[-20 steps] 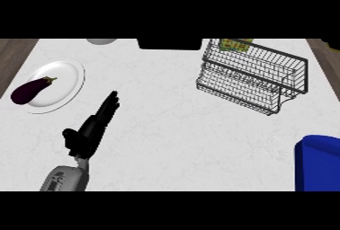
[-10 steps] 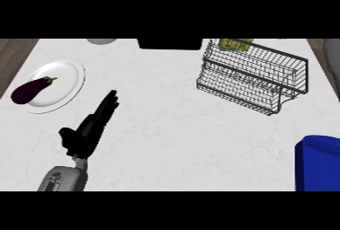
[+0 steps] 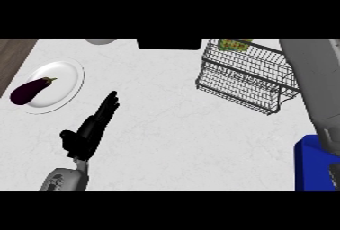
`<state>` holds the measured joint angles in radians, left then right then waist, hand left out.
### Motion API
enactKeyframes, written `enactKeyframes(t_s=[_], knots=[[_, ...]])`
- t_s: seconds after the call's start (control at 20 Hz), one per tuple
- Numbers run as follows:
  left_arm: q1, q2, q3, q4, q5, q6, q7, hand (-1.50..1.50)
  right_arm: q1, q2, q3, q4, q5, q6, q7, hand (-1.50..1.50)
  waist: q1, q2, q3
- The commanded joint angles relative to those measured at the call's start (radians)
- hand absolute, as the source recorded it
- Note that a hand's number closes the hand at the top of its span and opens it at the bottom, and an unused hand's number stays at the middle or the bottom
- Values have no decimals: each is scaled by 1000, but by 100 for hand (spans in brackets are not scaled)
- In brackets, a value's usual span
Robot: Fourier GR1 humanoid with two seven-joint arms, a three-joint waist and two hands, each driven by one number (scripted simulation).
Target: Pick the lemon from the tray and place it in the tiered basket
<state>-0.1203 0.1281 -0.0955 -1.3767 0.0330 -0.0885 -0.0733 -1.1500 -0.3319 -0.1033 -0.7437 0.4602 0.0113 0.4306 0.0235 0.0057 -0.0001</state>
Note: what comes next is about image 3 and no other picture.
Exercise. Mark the white oval plate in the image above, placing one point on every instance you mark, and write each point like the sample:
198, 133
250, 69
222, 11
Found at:
62, 86

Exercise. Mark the yellow green patterned packet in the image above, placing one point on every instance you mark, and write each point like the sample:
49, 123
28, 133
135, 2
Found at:
234, 45

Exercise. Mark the blue tray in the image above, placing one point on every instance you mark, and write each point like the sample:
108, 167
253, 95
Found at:
312, 167

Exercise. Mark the grey round object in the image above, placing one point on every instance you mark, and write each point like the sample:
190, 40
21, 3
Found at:
101, 41

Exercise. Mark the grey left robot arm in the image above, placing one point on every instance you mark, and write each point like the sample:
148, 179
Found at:
64, 179

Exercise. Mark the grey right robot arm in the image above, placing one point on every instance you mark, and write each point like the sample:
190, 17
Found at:
317, 81

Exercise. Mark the purple eggplant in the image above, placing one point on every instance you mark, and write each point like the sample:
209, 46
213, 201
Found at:
28, 91

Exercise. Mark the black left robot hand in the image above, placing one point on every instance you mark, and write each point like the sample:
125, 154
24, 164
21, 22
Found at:
91, 131

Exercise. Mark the black appliance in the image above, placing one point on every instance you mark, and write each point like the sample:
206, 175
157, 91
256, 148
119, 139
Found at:
169, 44

